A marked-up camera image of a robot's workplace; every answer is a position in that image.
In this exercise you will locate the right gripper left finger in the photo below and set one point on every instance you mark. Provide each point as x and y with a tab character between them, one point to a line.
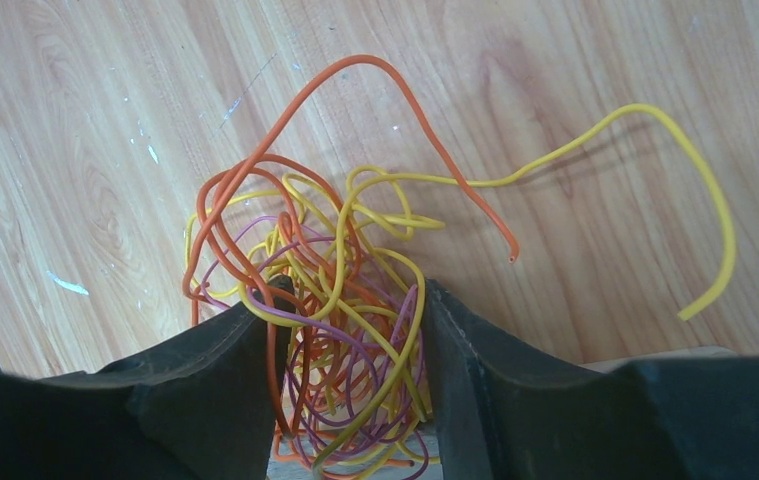
196	406

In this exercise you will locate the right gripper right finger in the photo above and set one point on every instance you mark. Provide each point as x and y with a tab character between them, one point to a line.
507	410

